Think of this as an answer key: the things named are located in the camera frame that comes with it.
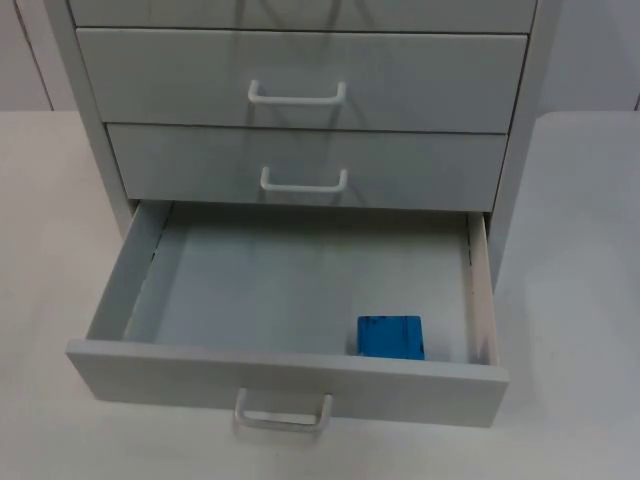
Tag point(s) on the small grey chest of drawers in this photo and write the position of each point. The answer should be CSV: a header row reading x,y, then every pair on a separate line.
x,y
300,65

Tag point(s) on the blue block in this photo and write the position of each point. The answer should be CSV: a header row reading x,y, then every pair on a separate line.
x,y
391,337

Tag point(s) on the grey drawer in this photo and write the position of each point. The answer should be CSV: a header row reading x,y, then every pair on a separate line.
x,y
280,370

